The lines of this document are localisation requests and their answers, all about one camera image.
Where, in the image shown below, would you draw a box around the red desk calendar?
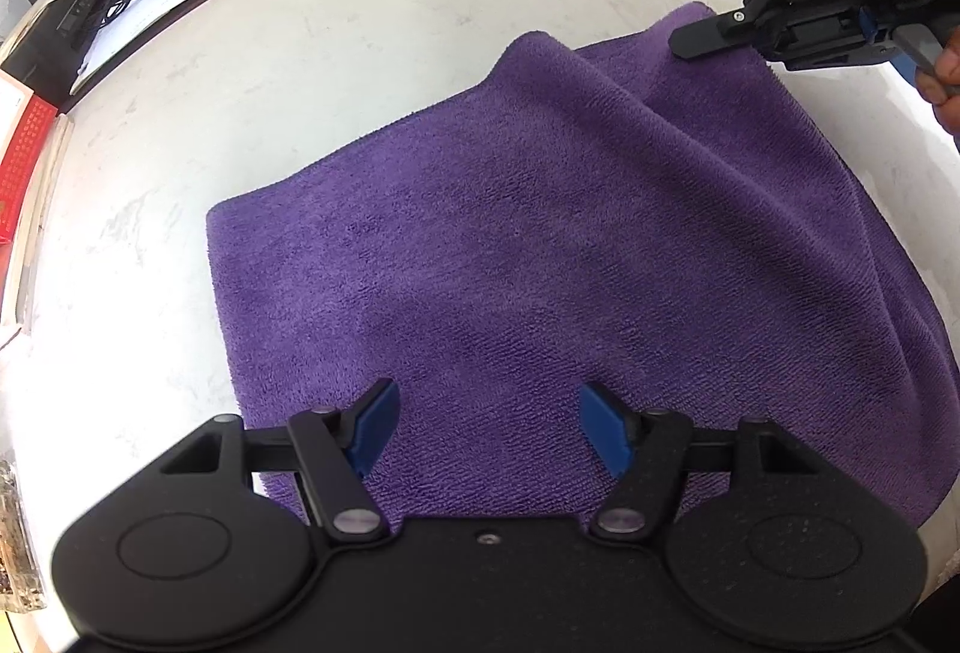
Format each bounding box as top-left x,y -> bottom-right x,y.
0,79 -> 61,242

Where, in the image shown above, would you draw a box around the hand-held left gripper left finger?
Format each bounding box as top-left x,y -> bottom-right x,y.
112,378 -> 402,545

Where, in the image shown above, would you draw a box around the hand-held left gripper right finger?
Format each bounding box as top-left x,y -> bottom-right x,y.
580,381 -> 841,541

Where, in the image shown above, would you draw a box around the glass tray with orange snacks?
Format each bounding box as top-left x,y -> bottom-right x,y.
0,454 -> 38,613

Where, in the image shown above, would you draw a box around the person's right hand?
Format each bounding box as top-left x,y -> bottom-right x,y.
916,19 -> 960,134

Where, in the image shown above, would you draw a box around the black printer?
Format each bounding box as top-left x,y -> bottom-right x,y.
0,0 -> 125,110

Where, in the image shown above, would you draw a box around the white papers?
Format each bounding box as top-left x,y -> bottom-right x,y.
71,0 -> 232,95

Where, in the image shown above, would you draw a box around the purple towel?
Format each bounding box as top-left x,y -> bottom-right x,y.
206,2 -> 960,538

